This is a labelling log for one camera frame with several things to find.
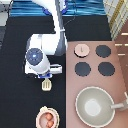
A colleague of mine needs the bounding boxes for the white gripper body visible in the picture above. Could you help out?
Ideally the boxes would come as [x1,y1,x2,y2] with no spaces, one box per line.
[24,64,62,79]

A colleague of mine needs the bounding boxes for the cream slotted spatula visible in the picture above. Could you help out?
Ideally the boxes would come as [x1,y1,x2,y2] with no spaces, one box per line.
[42,78,52,91]

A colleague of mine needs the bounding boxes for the cream round plate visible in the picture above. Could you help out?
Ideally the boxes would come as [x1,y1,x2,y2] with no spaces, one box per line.
[35,106,61,128]

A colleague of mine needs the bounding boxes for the pink pot lid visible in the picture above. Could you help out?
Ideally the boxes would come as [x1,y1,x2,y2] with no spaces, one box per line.
[75,44,90,57]

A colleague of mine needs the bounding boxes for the pink toy pot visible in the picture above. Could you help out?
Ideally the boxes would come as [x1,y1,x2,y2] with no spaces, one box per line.
[36,105,58,128]

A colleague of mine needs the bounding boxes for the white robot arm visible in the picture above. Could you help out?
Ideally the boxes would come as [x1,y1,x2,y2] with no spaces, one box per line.
[25,0,67,78]

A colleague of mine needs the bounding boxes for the blue white robot base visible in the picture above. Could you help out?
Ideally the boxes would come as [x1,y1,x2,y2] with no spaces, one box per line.
[43,0,69,16]

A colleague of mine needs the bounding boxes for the black burner front left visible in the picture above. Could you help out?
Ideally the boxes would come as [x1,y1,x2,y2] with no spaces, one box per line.
[75,62,91,77]

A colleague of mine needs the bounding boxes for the black burner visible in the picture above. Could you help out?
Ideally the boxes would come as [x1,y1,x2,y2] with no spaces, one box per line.
[75,62,91,77]
[98,62,115,76]
[96,45,111,58]

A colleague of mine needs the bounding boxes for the pink toy stove top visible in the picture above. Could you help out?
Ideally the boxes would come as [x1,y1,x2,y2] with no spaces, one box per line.
[66,41,128,128]

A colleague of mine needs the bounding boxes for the black burner rear right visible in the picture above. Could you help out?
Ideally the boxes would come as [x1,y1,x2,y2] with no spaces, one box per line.
[96,45,111,58]

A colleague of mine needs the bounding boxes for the black burner front right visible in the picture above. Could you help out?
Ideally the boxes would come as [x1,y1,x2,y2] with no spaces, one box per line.
[98,62,115,76]

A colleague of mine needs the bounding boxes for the grey toy faucet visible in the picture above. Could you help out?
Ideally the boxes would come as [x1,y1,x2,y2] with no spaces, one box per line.
[110,92,128,111]

